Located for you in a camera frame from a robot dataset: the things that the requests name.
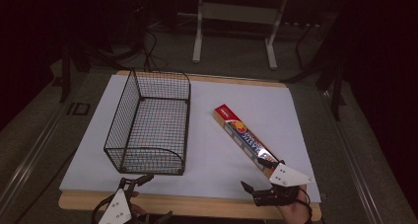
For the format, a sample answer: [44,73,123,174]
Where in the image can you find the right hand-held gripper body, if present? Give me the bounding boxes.
[251,162,315,207]

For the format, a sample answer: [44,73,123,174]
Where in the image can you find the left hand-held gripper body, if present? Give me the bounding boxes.
[98,177,156,224]

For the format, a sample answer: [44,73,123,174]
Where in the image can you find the long plastic wrap box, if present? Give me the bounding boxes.
[212,104,286,180]

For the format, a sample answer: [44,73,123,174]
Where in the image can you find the black wire basket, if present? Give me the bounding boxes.
[104,68,192,177]

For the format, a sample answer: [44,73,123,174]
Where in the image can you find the person's left hand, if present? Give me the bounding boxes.
[129,190,148,219]

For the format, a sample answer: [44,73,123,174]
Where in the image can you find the person's right hand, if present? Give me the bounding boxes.
[276,184,314,224]

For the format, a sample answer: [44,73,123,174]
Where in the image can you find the black metal stand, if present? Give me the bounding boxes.
[280,18,348,122]
[58,40,92,104]

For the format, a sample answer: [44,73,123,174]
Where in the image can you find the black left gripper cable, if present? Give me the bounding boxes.
[91,193,116,224]

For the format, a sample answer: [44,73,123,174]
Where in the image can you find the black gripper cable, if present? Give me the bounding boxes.
[91,193,116,224]
[295,186,314,224]

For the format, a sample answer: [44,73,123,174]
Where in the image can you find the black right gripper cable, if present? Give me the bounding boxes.
[295,186,314,224]

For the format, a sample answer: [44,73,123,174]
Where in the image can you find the black floor cables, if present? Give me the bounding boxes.
[139,28,170,72]

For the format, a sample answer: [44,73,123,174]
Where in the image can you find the white metal table frame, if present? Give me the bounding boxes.
[191,0,290,71]

